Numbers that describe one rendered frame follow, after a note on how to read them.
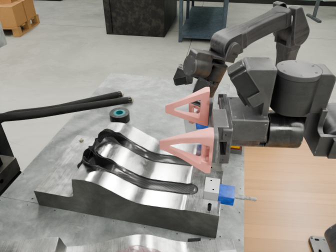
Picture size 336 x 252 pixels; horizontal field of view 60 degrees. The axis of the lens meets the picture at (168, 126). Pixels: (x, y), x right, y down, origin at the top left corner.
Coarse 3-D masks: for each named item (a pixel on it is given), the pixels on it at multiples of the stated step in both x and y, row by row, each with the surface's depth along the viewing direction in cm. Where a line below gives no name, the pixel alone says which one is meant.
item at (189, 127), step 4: (192, 112) 95; (184, 120) 92; (188, 120) 92; (184, 124) 93; (188, 124) 92; (192, 124) 92; (196, 124) 92; (200, 124) 92; (188, 128) 93; (192, 128) 93; (196, 128) 93; (200, 128) 93
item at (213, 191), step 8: (208, 184) 73; (216, 184) 73; (224, 184) 75; (208, 192) 72; (216, 192) 71; (224, 192) 73; (232, 192) 73; (216, 200) 72; (224, 200) 72; (232, 200) 72
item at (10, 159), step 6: (0, 156) 102; (6, 156) 102; (12, 156) 102; (6, 162) 100; (12, 162) 101; (0, 168) 97; (6, 168) 98; (12, 168) 101; (18, 168) 104; (0, 174) 96; (6, 174) 98; (12, 174) 101; (0, 180) 97; (6, 180) 99; (0, 186) 96
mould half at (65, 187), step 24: (72, 144) 96; (144, 144) 89; (192, 144) 91; (72, 168) 86; (96, 168) 76; (144, 168) 82; (168, 168) 83; (192, 168) 82; (48, 192) 79; (72, 192) 78; (96, 192) 74; (120, 192) 73; (144, 192) 76; (168, 192) 75; (120, 216) 77; (144, 216) 75; (168, 216) 73; (192, 216) 71; (216, 216) 69
